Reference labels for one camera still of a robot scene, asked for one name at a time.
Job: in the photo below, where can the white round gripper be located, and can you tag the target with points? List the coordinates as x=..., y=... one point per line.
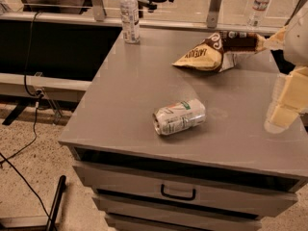
x=297, y=38

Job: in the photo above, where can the silver 7up soda can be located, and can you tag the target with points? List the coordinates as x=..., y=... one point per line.
x=179, y=117

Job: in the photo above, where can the yellow brown chip bag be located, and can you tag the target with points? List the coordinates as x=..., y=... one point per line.
x=221, y=51

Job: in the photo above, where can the clear bottle behind glass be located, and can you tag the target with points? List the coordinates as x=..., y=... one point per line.
x=259, y=8

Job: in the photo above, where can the grey drawer cabinet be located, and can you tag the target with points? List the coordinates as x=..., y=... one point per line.
x=241, y=172

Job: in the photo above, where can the clear bottle on cabinet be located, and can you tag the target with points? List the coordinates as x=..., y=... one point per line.
x=129, y=12

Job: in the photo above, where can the black metal stand leg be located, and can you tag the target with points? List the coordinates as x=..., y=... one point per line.
x=38, y=223

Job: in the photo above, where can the right metal glass bracket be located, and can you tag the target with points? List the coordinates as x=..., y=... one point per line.
x=212, y=17

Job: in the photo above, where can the metal glass bracket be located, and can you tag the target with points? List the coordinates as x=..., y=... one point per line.
x=98, y=10
x=212, y=17

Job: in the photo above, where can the black drawer handle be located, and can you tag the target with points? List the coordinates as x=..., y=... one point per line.
x=177, y=194

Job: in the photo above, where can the left metal glass bracket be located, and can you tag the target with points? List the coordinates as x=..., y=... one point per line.
x=98, y=10

